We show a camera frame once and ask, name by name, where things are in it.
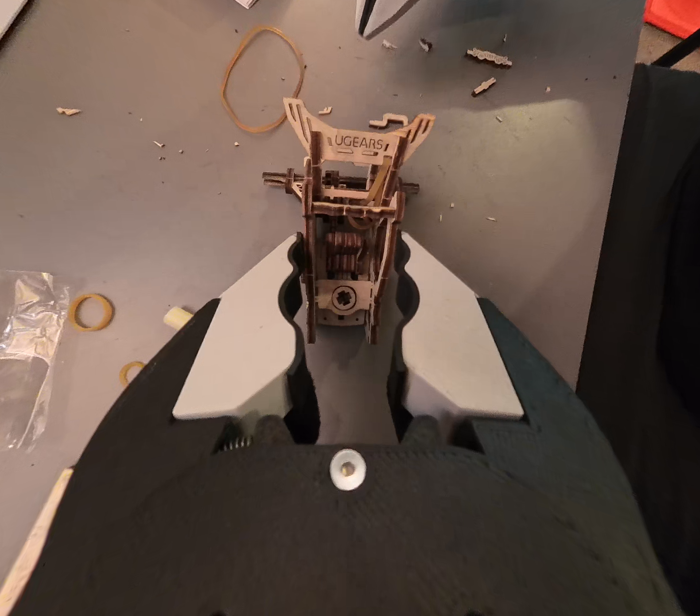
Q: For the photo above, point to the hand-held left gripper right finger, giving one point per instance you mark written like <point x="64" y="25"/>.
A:
<point x="465" y="353"/>

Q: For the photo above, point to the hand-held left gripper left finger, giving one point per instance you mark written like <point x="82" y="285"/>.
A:
<point x="229" y="353"/>

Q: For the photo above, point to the small cream wax piece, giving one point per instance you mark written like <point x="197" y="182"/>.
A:
<point x="176" y="317"/>

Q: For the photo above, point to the wooden mechanical model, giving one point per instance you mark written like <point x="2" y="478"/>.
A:
<point x="355" y="140"/>

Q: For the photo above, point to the clear plastic parts bag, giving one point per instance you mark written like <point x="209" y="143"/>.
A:
<point x="27" y="331"/>

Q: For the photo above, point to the large tan rubber band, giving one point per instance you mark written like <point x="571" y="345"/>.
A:
<point x="223" y="88"/>

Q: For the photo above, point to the wooden parts sheet gear wheels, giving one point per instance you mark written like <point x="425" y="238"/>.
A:
<point x="38" y="528"/>

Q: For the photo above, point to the tiny yellow rubber band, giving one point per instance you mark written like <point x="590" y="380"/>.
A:
<point x="123" y="370"/>

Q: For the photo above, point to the long notched wooden bar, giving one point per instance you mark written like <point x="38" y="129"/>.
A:
<point x="489" y="57"/>

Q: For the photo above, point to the small yellow rubber band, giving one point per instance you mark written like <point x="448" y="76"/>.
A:
<point x="73" y="311"/>

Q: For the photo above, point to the zigzag wooden piece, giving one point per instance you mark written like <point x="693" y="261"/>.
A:
<point x="377" y="124"/>

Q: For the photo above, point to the black stand pole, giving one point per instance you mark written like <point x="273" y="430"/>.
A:
<point x="678" y="47"/>

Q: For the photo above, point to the small wooden chip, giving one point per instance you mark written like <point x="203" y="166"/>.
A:
<point x="68" y="111"/>

